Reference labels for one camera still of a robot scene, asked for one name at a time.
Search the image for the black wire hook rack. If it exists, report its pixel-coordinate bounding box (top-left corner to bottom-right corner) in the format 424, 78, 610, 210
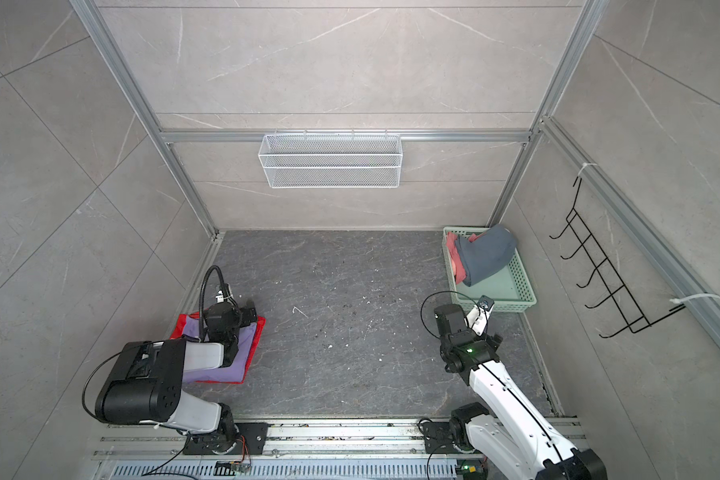
548, 178, 686, 339

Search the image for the pink red t shirt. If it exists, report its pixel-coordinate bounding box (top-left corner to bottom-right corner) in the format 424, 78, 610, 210
445, 232, 486, 286

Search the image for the small circuit board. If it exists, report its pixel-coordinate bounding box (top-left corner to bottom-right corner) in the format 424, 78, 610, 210
214, 461, 250, 476

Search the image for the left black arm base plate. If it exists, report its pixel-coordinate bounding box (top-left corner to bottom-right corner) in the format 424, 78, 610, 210
183, 422, 269, 456

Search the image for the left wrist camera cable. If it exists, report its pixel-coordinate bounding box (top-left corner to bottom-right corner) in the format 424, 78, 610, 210
199, 264, 228, 342

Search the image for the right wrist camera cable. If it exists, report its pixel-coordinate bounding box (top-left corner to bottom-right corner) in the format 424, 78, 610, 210
419, 290, 481, 340

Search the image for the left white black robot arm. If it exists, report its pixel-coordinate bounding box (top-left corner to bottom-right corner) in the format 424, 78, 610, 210
86, 301, 266, 441

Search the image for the green plastic basket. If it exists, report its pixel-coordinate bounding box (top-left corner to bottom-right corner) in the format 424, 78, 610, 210
442, 226, 537, 313

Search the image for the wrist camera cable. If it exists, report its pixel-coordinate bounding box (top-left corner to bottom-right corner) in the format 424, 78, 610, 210
419, 290, 481, 340
199, 264, 228, 342

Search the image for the grey blue t shirt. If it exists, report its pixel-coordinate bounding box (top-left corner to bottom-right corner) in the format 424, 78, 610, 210
455, 226, 517, 286

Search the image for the red folded t shirt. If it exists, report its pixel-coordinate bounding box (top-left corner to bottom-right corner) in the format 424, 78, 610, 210
169, 311, 267, 385

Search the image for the purple t shirt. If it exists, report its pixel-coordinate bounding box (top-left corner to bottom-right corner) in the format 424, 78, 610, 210
179, 314, 259, 385

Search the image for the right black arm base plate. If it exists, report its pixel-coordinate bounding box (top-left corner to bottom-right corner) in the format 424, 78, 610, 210
417, 418, 474, 454

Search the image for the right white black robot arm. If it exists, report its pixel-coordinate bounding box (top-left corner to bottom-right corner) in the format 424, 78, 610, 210
434, 298, 608, 479

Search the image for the white wire mesh basket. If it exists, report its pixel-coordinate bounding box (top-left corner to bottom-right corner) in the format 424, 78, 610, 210
258, 133, 404, 189

